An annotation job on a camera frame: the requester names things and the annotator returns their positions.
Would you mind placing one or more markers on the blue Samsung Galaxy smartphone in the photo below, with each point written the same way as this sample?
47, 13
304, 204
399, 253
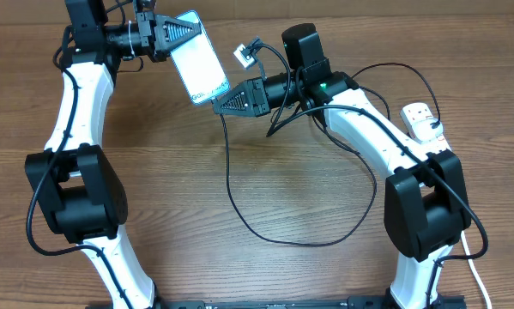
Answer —
198, 66

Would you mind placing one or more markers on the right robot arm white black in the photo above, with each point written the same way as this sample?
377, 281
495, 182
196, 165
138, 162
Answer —
426, 209

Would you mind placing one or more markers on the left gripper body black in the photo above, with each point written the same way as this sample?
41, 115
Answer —
147, 34

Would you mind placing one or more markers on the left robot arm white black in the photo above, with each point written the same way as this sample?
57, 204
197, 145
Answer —
74, 185

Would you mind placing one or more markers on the white charger adapter plug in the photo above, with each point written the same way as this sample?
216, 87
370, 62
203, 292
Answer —
427, 130

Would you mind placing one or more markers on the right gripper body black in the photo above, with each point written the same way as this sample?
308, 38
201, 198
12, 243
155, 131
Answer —
261, 98

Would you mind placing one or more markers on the white power extension strip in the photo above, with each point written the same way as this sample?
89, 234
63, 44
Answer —
416, 112

